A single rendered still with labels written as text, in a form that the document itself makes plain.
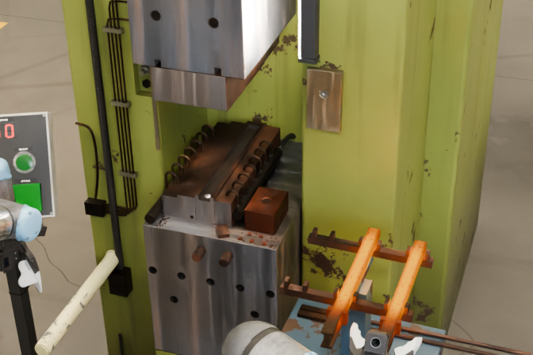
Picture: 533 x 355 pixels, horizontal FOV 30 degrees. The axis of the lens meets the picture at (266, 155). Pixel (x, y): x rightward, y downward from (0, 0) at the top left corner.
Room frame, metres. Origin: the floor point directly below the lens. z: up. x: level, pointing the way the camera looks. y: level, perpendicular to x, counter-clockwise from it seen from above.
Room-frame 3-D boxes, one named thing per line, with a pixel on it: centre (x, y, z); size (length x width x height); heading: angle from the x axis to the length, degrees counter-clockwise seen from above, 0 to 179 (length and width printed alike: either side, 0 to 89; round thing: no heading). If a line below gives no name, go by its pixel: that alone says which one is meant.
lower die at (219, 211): (2.40, 0.12, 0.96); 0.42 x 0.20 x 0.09; 161
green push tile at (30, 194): (2.19, 0.64, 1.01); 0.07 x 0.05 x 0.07; 96
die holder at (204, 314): (2.39, 0.07, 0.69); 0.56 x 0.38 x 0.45; 161
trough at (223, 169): (2.39, 0.10, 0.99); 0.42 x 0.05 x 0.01; 161
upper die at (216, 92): (2.40, 0.12, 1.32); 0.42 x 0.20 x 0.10; 161
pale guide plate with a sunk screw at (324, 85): (2.22, -0.15, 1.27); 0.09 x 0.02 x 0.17; 71
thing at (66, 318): (2.23, 0.55, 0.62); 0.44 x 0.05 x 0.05; 161
